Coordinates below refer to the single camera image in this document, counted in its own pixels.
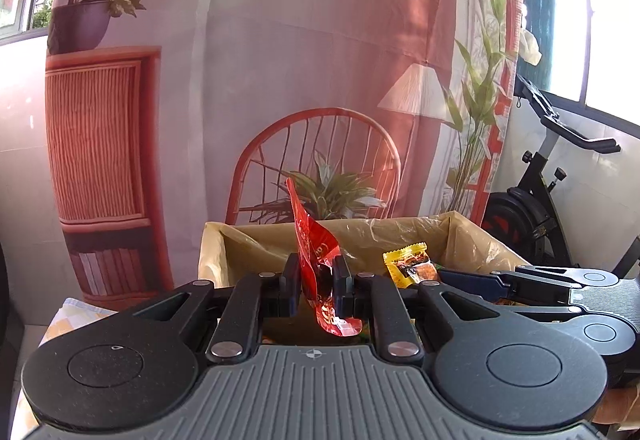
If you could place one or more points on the cardboard box with plastic liner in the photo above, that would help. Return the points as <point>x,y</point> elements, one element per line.
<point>453,241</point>

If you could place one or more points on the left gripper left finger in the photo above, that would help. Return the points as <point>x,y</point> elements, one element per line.
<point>241,310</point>

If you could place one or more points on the black exercise bike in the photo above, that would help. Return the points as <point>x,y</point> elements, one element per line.
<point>524,217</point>

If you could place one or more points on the yellow brown snack packet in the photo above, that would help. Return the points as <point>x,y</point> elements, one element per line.
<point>410,265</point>

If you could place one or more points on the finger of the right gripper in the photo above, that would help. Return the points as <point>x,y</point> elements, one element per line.
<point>600,331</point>
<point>529,284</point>

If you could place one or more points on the red snack packet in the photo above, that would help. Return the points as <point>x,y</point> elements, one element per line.
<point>317,248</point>

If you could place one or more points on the printed room backdrop cloth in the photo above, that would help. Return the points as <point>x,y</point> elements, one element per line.
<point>163,115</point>

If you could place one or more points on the checkered floral tablecloth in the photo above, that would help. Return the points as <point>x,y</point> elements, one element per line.
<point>73,314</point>

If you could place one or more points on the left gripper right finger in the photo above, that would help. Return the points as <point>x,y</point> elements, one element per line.
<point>376,299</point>

